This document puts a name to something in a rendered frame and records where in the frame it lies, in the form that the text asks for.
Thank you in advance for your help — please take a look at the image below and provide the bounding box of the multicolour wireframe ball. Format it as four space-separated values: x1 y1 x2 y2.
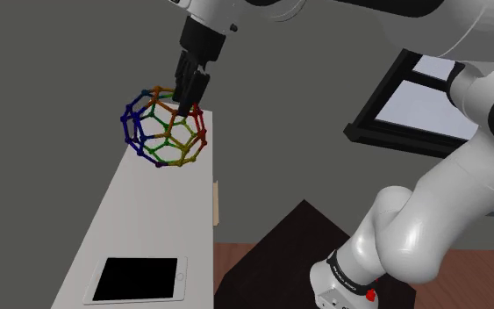
119 85 209 169

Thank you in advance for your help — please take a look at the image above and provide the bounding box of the white tablet with black screen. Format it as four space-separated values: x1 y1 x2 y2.
82 255 189 306

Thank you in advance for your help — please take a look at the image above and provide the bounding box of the dark robot stand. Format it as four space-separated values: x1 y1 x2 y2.
213 198 417 309

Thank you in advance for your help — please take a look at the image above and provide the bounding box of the black framed window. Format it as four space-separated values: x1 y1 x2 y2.
342 47 494 213

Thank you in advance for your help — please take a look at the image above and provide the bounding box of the white desk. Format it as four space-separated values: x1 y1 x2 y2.
49 110 220 309

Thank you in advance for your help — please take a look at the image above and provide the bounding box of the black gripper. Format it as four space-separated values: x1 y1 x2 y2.
173 15 227 118

